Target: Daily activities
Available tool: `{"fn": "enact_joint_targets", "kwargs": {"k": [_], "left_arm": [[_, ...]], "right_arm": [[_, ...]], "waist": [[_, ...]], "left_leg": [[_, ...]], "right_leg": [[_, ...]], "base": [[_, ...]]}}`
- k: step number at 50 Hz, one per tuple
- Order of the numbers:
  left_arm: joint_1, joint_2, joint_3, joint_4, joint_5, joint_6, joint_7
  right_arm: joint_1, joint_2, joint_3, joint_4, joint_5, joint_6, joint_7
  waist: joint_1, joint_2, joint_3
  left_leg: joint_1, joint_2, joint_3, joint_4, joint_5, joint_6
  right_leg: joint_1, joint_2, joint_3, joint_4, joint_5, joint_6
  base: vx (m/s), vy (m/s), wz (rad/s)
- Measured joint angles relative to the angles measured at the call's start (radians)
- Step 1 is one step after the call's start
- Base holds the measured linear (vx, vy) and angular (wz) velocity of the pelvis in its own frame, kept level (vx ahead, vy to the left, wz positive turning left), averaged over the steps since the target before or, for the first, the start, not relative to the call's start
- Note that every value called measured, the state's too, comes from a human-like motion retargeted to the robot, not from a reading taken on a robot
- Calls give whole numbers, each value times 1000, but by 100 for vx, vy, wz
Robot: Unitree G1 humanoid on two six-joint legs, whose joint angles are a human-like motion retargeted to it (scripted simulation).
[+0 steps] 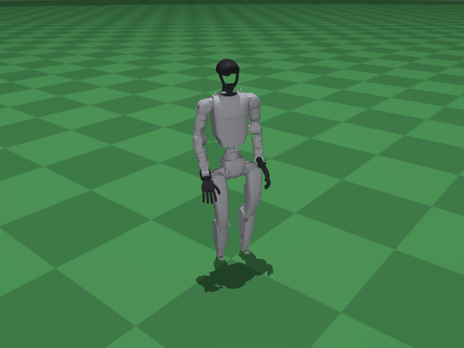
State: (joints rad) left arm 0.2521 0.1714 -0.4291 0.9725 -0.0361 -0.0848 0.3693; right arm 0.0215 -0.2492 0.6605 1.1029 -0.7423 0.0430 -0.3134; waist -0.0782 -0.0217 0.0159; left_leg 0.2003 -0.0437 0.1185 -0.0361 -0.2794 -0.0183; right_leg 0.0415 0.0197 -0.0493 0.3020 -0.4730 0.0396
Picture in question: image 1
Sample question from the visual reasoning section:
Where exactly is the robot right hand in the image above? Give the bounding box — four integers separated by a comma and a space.
199, 169, 220, 204

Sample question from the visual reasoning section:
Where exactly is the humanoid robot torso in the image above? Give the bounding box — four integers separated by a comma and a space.
210, 89, 249, 179

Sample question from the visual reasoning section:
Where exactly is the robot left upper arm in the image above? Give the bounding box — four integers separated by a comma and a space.
245, 93, 261, 135

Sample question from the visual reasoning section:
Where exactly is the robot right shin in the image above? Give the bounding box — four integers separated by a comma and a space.
213, 219, 228, 259

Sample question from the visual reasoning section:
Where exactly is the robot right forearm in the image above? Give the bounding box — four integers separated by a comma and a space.
193, 135, 210, 177

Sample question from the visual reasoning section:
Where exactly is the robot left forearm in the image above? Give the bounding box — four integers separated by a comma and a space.
252, 125, 264, 164

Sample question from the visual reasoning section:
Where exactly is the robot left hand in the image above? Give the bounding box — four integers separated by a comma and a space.
256, 157, 270, 189

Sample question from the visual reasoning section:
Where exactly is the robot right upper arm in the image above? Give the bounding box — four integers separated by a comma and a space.
193, 98, 213, 146

